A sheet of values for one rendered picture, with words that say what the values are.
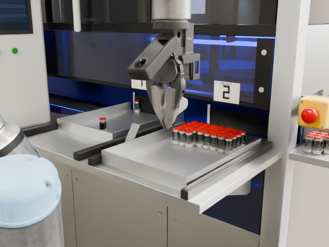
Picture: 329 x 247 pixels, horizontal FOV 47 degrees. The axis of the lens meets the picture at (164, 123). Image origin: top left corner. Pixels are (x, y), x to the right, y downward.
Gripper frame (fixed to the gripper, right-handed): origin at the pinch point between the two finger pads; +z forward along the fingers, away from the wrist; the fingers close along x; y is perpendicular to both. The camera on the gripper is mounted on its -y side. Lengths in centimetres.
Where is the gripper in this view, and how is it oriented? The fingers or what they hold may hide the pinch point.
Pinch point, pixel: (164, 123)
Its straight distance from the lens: 77.0
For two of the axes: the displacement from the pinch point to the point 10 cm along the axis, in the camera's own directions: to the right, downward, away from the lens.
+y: 6.3, -2.1, 7.5
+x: -7.8, -1.7, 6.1
